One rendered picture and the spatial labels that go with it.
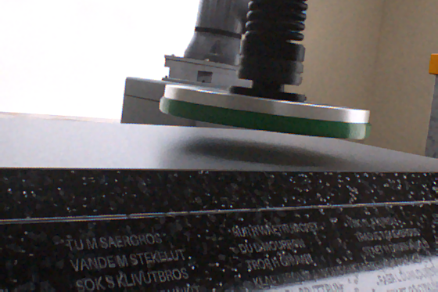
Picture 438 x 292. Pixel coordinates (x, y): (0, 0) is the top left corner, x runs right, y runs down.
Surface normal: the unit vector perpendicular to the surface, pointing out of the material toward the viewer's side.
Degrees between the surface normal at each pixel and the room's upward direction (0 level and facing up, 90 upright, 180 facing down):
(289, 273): 45
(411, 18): 90
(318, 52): 90
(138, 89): 90
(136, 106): 90
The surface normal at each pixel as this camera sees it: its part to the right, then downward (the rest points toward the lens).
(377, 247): 0.50, -0.62
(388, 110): -0.79, -0.07
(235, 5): 0.38, 0.13
